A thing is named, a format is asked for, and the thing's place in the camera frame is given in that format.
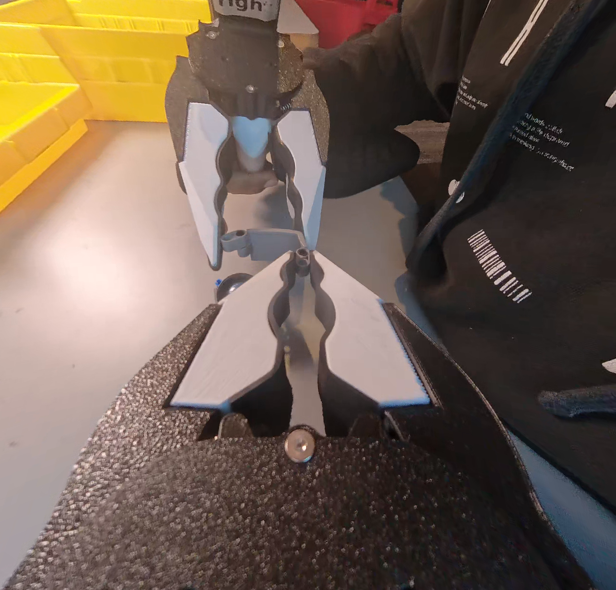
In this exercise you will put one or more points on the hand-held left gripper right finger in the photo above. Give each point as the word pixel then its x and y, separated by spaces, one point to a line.
pixel 365 349

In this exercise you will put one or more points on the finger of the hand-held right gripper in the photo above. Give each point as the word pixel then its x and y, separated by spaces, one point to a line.
pixel 308 176
pixel 202 166

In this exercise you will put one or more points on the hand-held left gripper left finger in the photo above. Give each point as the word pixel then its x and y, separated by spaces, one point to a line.
pixel 236 354

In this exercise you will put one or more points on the grey toy joint assembly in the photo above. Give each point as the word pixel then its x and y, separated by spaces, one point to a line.
pixel 233 286

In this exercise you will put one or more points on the grey angled toy frame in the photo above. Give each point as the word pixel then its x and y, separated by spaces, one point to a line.
pixel 274 243

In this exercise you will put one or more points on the grey desk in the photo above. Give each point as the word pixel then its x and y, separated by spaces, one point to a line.
pixel 96 286

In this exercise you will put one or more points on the person's right hand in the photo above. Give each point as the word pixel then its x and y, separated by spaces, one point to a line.
pixel 250 181

